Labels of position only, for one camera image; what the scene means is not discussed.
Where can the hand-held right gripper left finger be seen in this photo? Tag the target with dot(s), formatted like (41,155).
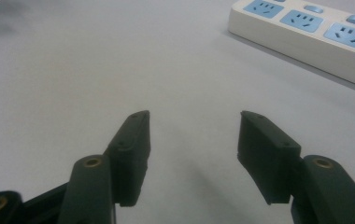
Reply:
(129,155)

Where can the white power strip blue sockets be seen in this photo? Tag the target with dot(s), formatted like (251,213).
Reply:
(309,43)

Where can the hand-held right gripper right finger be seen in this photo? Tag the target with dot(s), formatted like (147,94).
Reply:
(269,155)

